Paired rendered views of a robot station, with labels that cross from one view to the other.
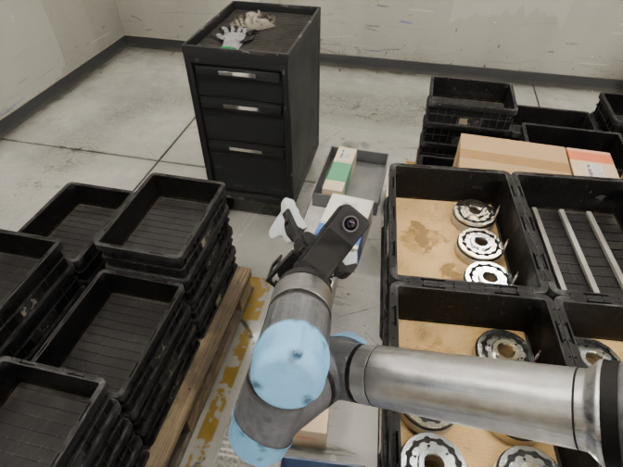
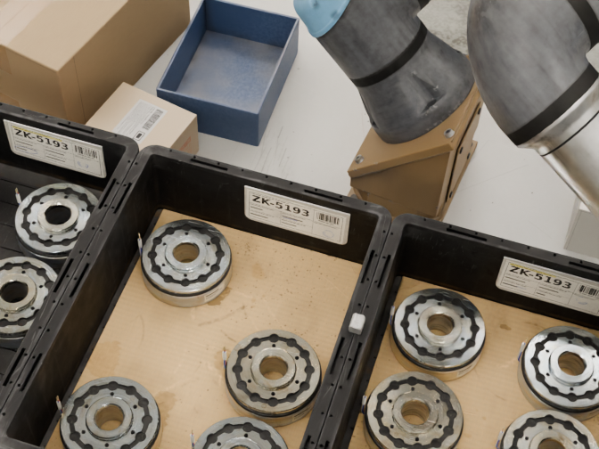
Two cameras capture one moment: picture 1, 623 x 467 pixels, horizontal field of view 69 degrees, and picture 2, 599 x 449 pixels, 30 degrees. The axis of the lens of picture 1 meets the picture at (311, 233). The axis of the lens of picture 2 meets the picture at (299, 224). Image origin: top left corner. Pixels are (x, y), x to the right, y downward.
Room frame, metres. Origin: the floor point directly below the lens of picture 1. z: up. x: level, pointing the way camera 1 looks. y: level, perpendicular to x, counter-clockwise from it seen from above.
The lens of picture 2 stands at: (0.90, -0.40, 1.92)
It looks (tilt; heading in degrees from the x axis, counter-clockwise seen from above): 54 degrees down; 188
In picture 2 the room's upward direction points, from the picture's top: 3 degrees clockwise
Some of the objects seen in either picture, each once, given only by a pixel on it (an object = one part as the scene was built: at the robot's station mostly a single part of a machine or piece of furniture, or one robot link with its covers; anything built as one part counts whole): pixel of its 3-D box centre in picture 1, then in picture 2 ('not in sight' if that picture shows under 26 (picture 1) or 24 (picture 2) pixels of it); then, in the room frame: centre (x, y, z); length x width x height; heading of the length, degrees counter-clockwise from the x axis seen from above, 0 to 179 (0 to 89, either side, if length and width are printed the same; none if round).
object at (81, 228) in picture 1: (87, 249); not in sight; (1.26, 0.89, 0.31); 0.40 x 0.30 x 0.34; 167
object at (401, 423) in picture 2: not in sight; (414, 412); (0.35, -0.34, 0.86); 0.05 x 0.05 x 0.01
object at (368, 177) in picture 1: (352, 178); not in sight; (1.18, -0.13, 0.73); 0.27 x 0.20 x 0.05; 166
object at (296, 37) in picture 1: (264, 116); not in sight; (2.08, 0.24, 0.45); 0.60 x 0.45 x 0.90; 167
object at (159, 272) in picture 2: not in sight; (185, 256); (0.20, -0.63, 0.86); 0.10 x 0.10 x 0.01
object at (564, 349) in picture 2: (433, 464); (570, 364); (0.26, -0.19, 0.86); 0.05 x 0.05 x 0.01
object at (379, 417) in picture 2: not in sight; (414, 414); (0.35, -0.34, 0.86); 0.10 x 0.10 x 0.01
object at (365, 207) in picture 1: (343, 231); not in sight; (0.91, -0.09, 0.75); 0.20 x 0.12 x 0.09; 162
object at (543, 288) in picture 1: (456, 221); not in sight; (0.75, -0.32, 0.92); 0.40 x 0.30 x 0.02; 173
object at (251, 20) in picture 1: (255, 18); not in sight; (2.21, 0.26, 0.88); 0.29 x 0.22 x 0.03; 167
